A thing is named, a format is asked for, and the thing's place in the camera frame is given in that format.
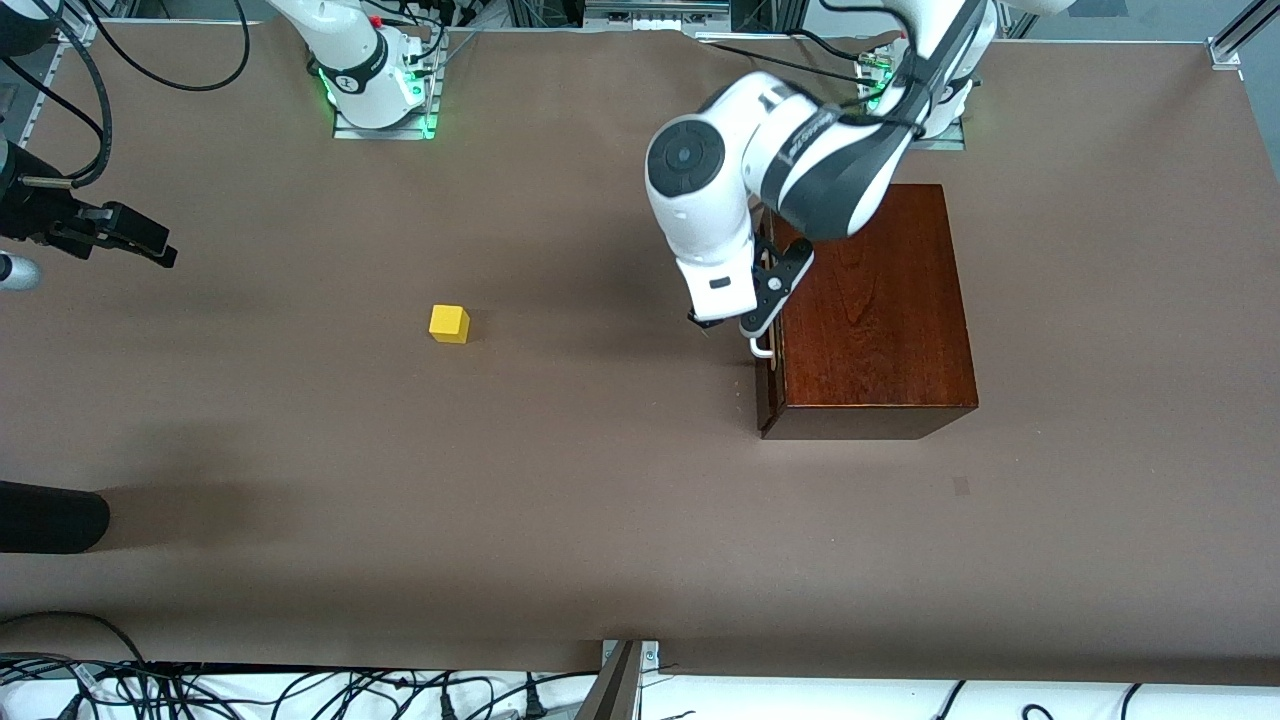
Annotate wooden drawer with white handle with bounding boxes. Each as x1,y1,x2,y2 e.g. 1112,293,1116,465
750,215,787,411

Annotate dark brown wooden cabinet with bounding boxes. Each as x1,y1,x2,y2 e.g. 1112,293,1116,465
757,183,979,441

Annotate black ribbed foam cylinder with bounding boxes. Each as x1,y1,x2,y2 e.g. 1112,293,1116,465
0,480,111,555

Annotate silver power strip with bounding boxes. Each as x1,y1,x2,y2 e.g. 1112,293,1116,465
585,0,731,27

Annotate aluminium profile bar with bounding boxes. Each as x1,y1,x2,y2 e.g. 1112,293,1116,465
575,640,643,720

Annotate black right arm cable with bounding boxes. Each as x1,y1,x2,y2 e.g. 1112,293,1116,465
0,0,113,189

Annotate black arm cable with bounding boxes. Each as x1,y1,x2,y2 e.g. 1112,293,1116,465
818,0,993,133
0,0,113,189

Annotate aluminium frame corner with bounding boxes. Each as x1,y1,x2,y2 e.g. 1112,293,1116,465
1208,0,1280,72
18,0,101,141

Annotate thin black cable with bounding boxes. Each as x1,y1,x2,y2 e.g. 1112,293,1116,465
700,40,873,87

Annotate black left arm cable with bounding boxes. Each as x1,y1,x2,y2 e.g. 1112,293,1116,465
818,0,993,133

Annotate small metal bracket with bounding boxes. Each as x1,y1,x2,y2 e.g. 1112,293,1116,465
600,640,661,683

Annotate tangled black cable bundle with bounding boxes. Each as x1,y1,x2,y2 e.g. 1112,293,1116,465
0,652,603,720

